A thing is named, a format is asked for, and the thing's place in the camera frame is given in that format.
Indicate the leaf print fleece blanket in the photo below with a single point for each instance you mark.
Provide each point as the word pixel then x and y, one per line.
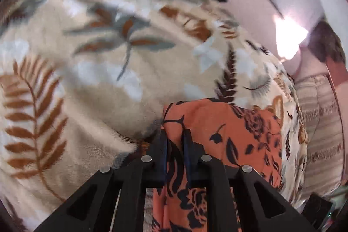
pixel 84 84

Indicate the striped floral cushion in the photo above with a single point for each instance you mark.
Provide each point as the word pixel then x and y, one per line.
pixel 325 147

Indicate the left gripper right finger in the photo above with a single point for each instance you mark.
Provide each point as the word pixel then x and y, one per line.
pixel 238 199

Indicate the pink sofa backrest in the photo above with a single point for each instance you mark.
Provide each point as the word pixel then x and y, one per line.
pixel 336 71

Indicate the pink quilted bolster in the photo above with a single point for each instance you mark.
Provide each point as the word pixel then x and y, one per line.
pixel 262 20

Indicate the orange floral blouse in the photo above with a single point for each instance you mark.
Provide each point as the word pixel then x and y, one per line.
pixel 234 135

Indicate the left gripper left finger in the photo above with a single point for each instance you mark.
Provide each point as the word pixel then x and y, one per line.
pixel 113 200

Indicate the brown furry cushion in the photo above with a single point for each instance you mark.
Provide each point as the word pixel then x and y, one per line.
pixel 323 43

